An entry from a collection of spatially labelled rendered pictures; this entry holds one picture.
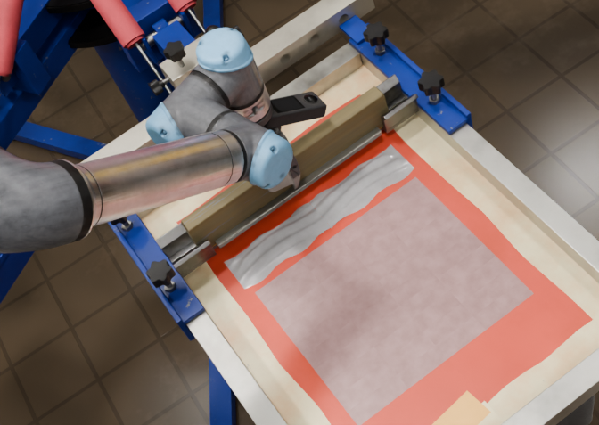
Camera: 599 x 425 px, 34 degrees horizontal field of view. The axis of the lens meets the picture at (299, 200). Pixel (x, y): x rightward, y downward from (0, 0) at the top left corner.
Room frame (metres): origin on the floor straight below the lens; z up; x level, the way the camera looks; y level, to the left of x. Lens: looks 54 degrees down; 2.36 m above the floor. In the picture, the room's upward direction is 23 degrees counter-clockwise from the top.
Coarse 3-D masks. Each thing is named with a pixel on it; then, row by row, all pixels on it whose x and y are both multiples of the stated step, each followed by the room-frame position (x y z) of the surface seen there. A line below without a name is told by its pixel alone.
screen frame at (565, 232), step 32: (320, 64) 1.27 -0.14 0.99; (352, 64) 1.25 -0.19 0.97; (480, 160) 0.93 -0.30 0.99; (512, 192) 0.85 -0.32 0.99; (544, 192) 0.82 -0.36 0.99; (544, 224) 0.77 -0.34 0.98; (576, 224) 0.75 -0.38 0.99; (576, 256) 0.71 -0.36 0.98; (192, 320) 0.87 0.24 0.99; (224, 352) 0.79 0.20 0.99; (256, 384) 0.71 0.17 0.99; (576, 384) 0.51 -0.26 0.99; (256, 416) 0.67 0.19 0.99; (512, 416) 0.51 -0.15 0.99; (544, 416) 0.49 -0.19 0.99
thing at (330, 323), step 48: (240, 240) 1.00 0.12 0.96; (336, 240) 0.92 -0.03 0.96; (240, 288) 0.91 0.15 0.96; (288, 288) 0.87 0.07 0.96; (336, 288) 0.84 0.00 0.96; (384, 288) 0.80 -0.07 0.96; (288, 336) 0.79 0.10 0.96; (336, 336) 0.75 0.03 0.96; (384, 336) 0.72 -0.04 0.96; (336, 384) 0.68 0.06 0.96; (384, 384) 0.65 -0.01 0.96; (432, 384) 0.62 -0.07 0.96
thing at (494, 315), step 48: (384, 144) 1.07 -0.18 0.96; (384, 192) 0.97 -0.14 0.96; (432, 192) 0.93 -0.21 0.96; (384, 240) 0.88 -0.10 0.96; (432, 240) 0.85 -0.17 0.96; (480, 240) 0.81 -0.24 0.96; (432, 288) 0.76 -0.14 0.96; (480, 288) 0.73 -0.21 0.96; (528, 288) 0.70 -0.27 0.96; (432, 336) 0.69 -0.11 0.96; (480, 336) 0.66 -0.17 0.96; (528, 336) 0.63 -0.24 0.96; (480, 384) 0.58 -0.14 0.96
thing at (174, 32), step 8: (176, 24) 1.47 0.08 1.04; (160, 32) 1.47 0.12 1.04; (168, 32) 1.46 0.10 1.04; (176, 32) 1.45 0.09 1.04; (184, 32) 1.44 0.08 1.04; (160, 40) 1.45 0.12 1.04; (168, 40) 1.44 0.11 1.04; (176, 40) 1.43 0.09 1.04; (184, 40) 1.42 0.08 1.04; (192, 40) 1.41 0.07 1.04; (160, 48) 1.44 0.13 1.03
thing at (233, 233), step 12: (372, 132) 1.07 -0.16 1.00; (360, 144) 1.06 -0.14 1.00; (336, 156) 1.05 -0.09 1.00; (348, 156) 1.05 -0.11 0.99; (324, 168) 1.04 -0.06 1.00; (312, 180) 1.03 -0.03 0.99; (288, 192) 1.02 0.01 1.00; (276, 204) 1.01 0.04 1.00; (252, 216) 1.01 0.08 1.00; (264, 216) 1.00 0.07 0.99; (240, 228) 0.99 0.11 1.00; (216, 240) 0.99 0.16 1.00; (228, 240) 0.98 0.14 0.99
